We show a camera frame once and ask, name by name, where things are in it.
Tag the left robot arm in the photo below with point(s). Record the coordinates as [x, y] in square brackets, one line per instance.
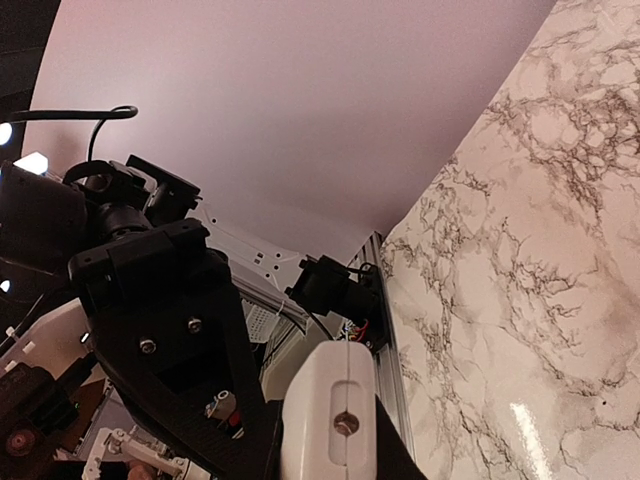
[44, 224]

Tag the white remote control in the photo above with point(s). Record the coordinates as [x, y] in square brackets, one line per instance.
[329, 416]

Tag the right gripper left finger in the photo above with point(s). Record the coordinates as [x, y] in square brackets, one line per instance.
[275, 429]

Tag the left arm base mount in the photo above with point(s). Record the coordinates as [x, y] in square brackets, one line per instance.
[355, 294]

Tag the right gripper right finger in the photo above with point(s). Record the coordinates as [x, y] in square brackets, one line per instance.
[393, 461]

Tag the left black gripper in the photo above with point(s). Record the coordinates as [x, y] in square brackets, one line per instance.
[169, 331]

